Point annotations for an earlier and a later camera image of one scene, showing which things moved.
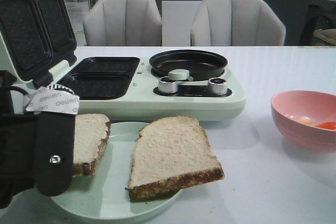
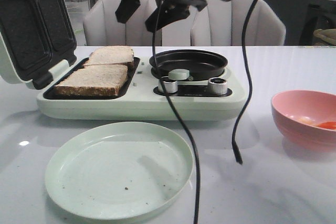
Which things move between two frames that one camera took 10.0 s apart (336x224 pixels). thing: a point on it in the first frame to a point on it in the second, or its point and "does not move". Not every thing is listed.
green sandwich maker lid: [37, 33] does not move
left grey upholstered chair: [124, 19] does not move
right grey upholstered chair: [232, 20] does not move
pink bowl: [297, 114] does not move
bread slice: [91, 130] to [108, 54]
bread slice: [171, 153] to [101, 80]
